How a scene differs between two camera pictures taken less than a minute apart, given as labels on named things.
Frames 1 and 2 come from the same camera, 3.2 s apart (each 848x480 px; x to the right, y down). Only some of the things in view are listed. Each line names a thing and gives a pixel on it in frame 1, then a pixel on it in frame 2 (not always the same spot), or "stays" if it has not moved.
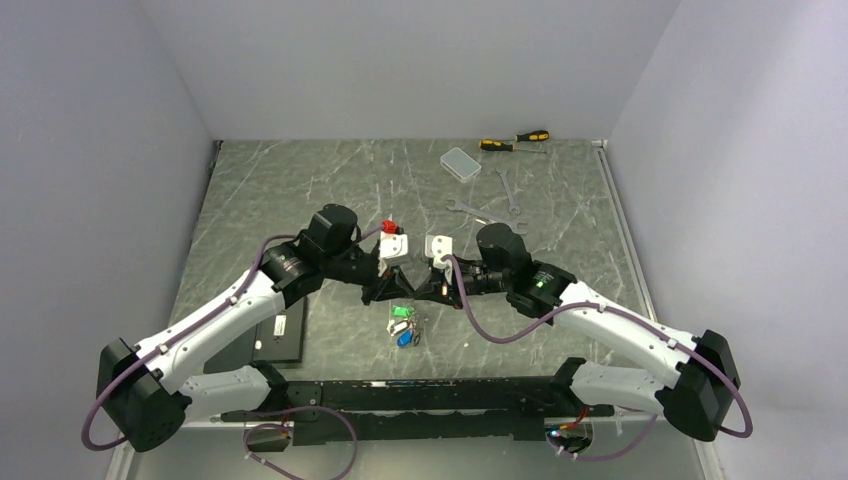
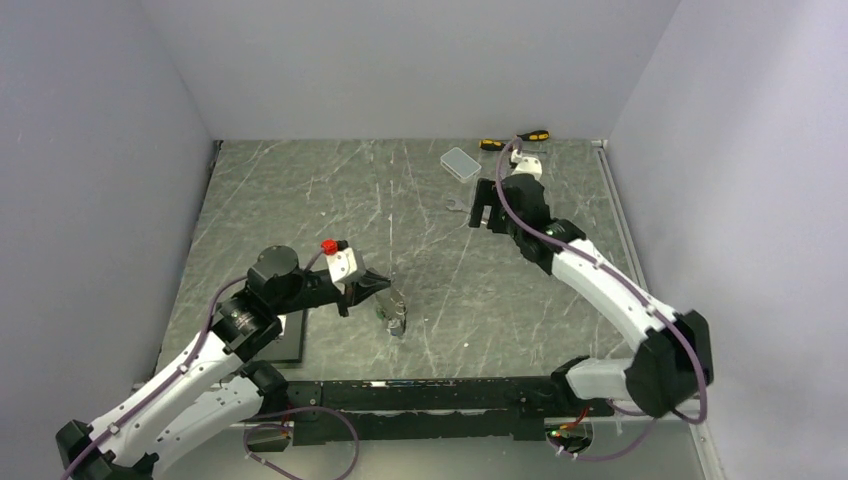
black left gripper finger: (396, 286) → (368, 284)
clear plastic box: (460, 165) stays
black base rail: (335, 411) stays
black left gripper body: (372, 283) → (345, 300)
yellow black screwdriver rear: (534, 135) stays
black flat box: (279, 340) stays
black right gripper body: (452, 292) → (487, 195)
